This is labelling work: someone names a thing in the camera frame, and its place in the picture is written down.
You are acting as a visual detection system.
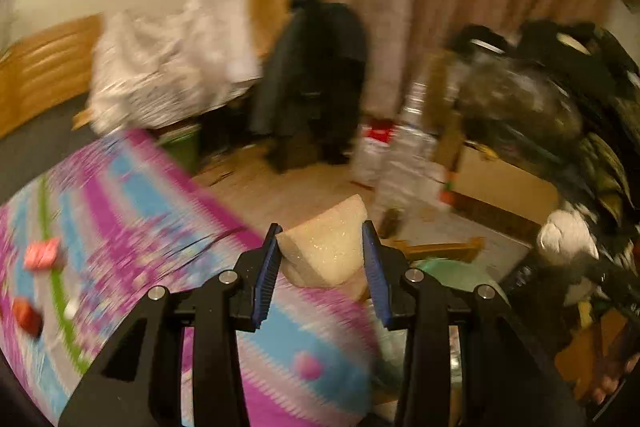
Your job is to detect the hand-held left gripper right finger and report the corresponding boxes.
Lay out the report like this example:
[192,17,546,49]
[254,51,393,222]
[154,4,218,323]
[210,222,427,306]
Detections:
[361,220,586,427]

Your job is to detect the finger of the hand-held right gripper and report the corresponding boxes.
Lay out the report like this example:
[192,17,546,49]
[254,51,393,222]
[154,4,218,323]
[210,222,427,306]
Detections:
[582,253,640,309]

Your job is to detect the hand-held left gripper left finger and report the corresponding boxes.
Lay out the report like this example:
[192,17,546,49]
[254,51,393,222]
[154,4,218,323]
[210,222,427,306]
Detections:
[59,222,284,427]

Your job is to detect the beige sponge block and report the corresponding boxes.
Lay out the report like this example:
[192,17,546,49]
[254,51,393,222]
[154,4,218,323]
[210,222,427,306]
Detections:
[276,194,367,288]

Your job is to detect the green plastic trash bag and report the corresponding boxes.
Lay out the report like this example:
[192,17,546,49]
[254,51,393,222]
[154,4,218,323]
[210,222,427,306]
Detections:
[372,257,511,408]

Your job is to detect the white tissue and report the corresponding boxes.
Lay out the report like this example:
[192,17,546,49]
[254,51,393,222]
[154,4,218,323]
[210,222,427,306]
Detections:
[537,209,601,269]

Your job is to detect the person's foot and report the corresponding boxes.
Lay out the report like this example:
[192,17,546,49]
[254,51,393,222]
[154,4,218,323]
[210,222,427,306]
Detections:
[589,371,632,409]

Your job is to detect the short clear plastic bottle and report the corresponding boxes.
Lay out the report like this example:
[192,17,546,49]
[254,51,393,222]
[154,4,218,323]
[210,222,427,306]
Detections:
[350,127,392,188]

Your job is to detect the striped floral printed blanket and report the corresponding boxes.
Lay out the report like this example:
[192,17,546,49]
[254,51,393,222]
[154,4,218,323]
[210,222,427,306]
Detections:
[0,128,381,427]

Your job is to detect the tall clear plastic bottle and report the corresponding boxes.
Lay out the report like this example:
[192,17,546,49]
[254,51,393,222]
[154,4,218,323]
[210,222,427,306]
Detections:
[379,82,443,214]

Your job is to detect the red white package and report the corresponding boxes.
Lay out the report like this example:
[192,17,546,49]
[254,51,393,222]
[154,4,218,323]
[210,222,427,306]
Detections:
[360,119,397,144]

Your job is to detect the green storage box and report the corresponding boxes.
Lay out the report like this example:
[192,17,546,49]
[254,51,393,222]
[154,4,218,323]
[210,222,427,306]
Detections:
[159,127,202,174]

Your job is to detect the pile of dark bags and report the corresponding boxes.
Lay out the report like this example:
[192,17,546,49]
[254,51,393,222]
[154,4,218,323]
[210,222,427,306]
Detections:
[447,21,640,228]

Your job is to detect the dark hanging jacket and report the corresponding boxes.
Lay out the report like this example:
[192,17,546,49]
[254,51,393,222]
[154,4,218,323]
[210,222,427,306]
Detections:
[249,0,368,172]

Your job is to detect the pink red carton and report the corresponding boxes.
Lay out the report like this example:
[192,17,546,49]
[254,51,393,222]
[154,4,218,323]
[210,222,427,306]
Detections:
[24,238,64,271]

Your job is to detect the white satin cloth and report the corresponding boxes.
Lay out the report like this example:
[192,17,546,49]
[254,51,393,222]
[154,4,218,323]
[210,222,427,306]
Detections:
[89,0,263,135]

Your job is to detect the red apple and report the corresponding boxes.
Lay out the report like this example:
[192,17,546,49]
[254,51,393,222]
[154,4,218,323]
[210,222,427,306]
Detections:
[11,297,44,339]

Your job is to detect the dark grey bed mattress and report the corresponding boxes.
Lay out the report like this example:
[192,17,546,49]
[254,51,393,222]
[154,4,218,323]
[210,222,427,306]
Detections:
[0,99,117,208]

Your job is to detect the wooden bed headboard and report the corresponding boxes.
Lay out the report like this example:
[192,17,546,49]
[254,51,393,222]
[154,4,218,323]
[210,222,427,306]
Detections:
[0,13,107,140]

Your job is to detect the wooden stool frame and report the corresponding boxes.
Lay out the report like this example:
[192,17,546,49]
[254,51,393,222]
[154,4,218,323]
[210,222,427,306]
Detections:
[399,236,487,264]

